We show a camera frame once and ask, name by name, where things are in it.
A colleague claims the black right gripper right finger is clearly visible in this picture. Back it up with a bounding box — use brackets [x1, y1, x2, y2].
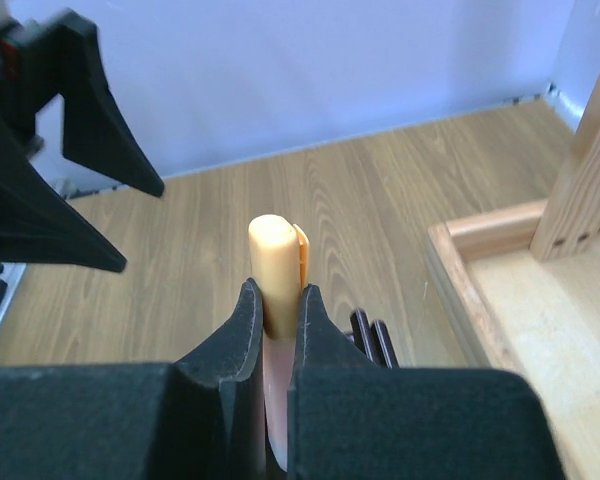
[287, 284, 380, 479]

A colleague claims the wooden clothes rack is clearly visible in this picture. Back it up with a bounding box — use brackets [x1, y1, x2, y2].
[426, 75, 600, 479]

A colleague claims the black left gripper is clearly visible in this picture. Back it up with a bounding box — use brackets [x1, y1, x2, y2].
[0, 1, 165, 197]

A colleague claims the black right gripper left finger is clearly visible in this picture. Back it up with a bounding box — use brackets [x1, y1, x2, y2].
[176, 278, 265, 479]

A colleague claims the pink highlighter orange cap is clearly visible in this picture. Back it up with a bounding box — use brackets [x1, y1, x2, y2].
[248, 214, 310, 471]

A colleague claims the brown wooden desk organizer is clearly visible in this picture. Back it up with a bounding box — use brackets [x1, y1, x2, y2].
[344, 309, 399, 369]

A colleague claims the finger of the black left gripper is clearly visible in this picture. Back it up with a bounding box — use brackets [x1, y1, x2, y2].
[0, 112, 126, 272]

